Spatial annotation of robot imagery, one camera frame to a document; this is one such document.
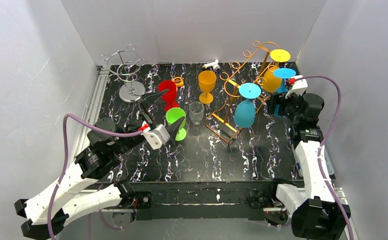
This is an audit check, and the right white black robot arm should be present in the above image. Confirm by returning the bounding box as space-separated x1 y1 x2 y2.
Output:
267 92 351 240

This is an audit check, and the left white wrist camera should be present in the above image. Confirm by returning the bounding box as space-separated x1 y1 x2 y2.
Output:
141 124 171 150

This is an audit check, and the clear plastic parts box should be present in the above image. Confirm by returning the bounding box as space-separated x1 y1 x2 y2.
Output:
292 147 335 179

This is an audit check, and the green plastic wine glass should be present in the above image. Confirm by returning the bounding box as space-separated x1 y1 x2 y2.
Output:
165 107 187 143

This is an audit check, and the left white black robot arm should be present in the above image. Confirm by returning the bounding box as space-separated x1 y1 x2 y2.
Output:
14 89 185 240

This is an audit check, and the silver round glass rack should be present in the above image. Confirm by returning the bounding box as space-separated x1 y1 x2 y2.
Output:
101 44 146 103

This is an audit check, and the red plastic wine glass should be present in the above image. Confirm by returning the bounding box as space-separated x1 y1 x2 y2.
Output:
158 80 179 112

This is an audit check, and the blue wine glass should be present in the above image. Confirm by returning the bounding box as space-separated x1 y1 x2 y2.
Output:
272 67 296 107

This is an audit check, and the clear glass tumbler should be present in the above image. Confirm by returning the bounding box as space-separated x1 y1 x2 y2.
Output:
189 101 204 125

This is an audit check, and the teal wine glass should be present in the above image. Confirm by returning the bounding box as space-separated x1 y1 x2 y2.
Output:
234 83 261 128

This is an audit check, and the gold wire glass rack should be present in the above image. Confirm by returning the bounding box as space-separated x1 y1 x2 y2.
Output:
205 40 291 145

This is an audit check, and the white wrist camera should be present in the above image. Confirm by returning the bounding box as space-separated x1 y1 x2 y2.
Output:
141 124 171 150
285 78 308 99

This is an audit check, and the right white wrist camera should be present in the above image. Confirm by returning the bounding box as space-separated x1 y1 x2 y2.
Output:
285 78 308 99

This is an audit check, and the orange wine glass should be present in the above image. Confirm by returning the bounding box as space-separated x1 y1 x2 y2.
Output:
198 70 217 105
261 48 291 94

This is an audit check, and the white small fitting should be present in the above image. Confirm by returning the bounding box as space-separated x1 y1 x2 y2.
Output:
202 59 221 72

